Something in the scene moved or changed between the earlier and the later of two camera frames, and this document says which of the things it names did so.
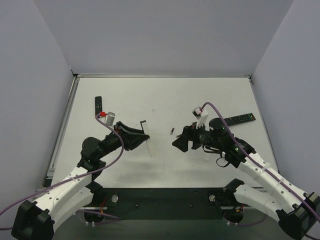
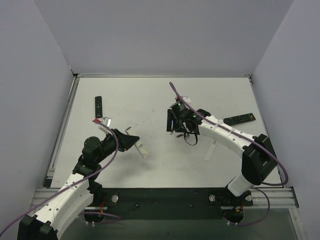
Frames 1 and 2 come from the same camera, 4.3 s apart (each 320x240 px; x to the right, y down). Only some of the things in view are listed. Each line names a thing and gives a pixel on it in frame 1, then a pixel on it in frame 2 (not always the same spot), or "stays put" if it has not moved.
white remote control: [144, 126] to [139, 144]
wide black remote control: [239, 119] stays put
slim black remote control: [98, 104] stays put
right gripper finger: [181, 143] to [174, 124]
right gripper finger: [184, 138] to [169, 120]
